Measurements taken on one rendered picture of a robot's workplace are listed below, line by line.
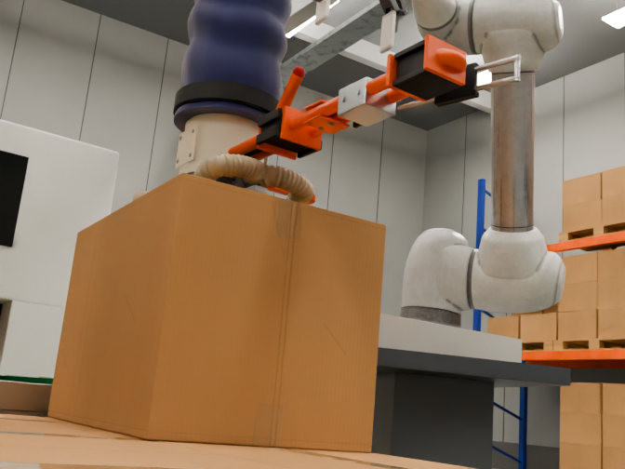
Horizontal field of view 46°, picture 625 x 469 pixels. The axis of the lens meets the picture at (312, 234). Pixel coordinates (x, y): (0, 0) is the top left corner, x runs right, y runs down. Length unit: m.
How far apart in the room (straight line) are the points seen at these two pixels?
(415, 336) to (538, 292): 0.32
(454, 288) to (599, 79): 10.57
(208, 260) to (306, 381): 0.26
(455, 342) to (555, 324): 8.31
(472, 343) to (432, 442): 0.25
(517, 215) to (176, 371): 0.99
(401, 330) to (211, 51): 0.73
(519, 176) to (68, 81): 10.15
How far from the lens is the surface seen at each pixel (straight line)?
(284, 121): 1.27
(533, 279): 1.81
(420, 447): 1.77
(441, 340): 1.71
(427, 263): 1.87
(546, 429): 11.68
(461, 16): 1.80
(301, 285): 1.22
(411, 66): 1.05
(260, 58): 1.52
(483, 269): 1.83
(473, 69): 1.09
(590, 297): 9.74
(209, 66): 1.50
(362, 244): 1.30
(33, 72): 11.50
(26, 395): 1.72
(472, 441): 1.81
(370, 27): 8.05
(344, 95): 1.16
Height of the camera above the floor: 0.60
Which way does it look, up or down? 13 degrees up
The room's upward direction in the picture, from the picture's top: 5 degrees clockwise
